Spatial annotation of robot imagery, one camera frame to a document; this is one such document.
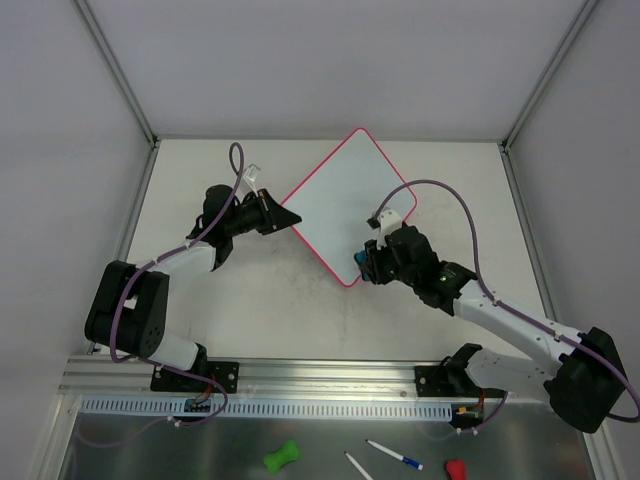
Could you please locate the blue whiteboard eraser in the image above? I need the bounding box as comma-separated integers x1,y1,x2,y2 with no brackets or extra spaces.
354,250,371,282

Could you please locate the pink framed whiteboard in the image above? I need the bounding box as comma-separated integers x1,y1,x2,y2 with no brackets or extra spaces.
282,128,405,288

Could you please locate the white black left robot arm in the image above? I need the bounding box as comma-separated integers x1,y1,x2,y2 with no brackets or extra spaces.
84,185,302,390

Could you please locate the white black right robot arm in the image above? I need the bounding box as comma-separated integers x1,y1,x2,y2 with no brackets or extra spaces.
354,220,631,433

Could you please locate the white marker blue cap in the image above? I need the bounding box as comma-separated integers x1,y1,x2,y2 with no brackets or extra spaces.
365,439,424,471

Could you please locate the green bone shaped toy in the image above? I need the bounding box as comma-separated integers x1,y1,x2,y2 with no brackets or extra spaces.
263,440,301,474

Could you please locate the white marker red tip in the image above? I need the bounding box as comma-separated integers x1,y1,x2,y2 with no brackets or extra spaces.
344,451,374,480

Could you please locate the red toy piece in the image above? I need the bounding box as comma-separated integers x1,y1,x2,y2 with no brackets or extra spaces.
445,459,467,480

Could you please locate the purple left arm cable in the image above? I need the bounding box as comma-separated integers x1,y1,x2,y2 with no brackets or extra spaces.
109,142,245,363

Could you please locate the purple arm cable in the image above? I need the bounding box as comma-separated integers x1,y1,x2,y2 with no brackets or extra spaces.
109,142,245,363
375,179,640,425

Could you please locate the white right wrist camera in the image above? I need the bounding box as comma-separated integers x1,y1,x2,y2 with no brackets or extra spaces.
367,208,404,250

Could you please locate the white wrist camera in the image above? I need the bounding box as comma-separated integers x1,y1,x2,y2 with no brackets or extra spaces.
242,164,260,193
367,208,404,250

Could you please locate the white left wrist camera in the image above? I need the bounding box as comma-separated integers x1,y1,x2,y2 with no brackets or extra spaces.
242,164,260,193

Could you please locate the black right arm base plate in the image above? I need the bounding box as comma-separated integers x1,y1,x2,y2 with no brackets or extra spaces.
413,364,483,399

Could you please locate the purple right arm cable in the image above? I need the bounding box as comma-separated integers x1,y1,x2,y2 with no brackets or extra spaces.
375,179,640,425

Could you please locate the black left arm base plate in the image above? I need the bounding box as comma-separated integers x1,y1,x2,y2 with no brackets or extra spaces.
150,360,240,394

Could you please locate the aluminium mounting rail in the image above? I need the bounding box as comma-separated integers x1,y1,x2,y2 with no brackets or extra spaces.
57,355,438,401

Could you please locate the white slotted cable duct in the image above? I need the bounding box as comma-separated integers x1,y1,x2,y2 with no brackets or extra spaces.
79,395,454,423

